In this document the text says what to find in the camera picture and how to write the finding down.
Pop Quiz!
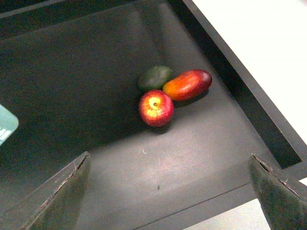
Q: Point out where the light blue plastic basket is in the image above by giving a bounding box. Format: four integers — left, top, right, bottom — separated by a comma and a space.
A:
0, 105, 19, 145

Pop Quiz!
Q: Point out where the dark green avocado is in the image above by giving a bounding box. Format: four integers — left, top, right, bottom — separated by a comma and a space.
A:
137, 66, 173, 92

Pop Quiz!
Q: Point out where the orange red mango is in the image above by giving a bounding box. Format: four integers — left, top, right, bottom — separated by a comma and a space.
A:
163, 69, 213, 101

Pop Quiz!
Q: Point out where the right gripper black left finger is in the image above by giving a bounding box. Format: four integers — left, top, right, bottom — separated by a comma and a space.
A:
0, 150, 91, 230

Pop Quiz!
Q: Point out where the red yellow apple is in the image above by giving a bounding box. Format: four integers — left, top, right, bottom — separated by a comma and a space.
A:
139, 90, 174, 127

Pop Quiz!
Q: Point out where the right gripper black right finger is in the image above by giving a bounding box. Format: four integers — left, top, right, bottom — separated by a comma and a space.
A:
248, 154, 307, 230

